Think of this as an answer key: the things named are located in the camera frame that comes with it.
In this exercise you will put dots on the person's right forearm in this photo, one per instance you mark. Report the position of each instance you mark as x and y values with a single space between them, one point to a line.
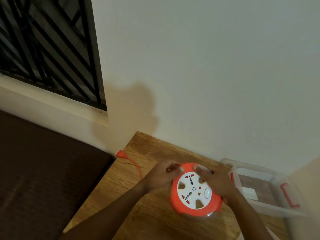
250 219

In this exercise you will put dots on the clear plastic box lid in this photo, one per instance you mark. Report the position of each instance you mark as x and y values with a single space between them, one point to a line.
272 234

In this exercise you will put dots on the dark brown mattress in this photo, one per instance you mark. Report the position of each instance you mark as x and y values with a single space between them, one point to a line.
45 182

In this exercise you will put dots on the person's left forearm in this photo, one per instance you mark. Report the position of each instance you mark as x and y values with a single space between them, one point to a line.
107 217

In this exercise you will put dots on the black metal window grille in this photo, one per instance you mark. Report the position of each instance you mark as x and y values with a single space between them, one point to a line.
50 47

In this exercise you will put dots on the person's right hand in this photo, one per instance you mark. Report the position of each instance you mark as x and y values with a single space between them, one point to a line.
220 183

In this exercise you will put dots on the clear plastic storage box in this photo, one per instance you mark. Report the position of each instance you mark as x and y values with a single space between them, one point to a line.
270 209

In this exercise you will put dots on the person's left hand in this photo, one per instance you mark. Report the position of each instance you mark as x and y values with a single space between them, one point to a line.
160 176

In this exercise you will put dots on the beige cabinet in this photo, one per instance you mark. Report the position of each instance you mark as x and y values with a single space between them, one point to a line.
307 192

